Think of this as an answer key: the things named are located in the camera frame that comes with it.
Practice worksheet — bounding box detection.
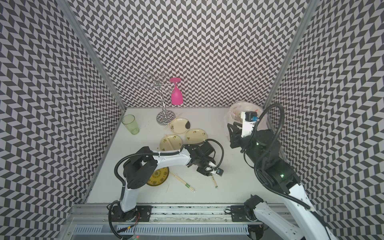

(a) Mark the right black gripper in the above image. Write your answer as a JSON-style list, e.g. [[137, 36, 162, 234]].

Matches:
[[227, 122, 266, 169]]

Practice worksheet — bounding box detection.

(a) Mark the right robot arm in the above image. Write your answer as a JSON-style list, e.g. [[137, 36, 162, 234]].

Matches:
[[227, 104, 337, 240]]

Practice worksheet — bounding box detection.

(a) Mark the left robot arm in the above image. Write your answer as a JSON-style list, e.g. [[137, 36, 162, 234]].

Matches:
[[108, 139, 225, 223]]

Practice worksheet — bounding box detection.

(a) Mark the wrapped chopsticks green label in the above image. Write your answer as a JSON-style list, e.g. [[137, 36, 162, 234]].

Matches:
[[170, 172, 196, 192]]

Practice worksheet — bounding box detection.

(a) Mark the white trash bucket with bag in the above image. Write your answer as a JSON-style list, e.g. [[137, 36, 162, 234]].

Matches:
[[224, 101, 269, 137]]

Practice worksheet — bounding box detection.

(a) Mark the cream plate right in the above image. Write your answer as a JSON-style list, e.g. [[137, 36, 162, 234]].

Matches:
[[185, 128, 208, 144]]

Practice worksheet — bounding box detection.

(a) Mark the cream plate front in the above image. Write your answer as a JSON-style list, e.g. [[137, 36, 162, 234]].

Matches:
[[159, 134, 183, 152]]

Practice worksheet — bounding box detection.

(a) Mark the cream plate with black spot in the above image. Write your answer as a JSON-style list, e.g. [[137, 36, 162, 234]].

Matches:
[[170, 118, 191, 135]]

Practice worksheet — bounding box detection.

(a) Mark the yellow green patterned plate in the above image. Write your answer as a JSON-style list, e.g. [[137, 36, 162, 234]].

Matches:
[[147, 167, 170, 187]]

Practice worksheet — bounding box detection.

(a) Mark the metal glass holder stand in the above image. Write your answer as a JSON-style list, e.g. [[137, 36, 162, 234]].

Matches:
[[136, 72, 176, 126]]

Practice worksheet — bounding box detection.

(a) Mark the pink plastic wine glass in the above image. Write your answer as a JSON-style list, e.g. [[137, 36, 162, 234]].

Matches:
[[170, 78, 184, 106]]

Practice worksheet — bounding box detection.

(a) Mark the green transparent plastic cup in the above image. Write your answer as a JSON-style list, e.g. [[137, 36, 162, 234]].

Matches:
[[122, 115, 140, 135]]

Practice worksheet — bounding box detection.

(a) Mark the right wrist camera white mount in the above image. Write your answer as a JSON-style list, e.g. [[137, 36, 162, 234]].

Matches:
[[241, 111, 259, 138]]

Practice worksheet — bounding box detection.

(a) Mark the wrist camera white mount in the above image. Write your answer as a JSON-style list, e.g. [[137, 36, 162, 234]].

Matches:
[[205, 166, 224, 177], [241, 111, 259, 138]]

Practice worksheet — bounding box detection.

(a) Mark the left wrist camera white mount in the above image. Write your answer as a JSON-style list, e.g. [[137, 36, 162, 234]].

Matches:
[[205, 166, 224, 177]]

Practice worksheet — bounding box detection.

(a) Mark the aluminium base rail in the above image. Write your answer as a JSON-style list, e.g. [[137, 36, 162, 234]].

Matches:
[[64, 203, 319, 240]]

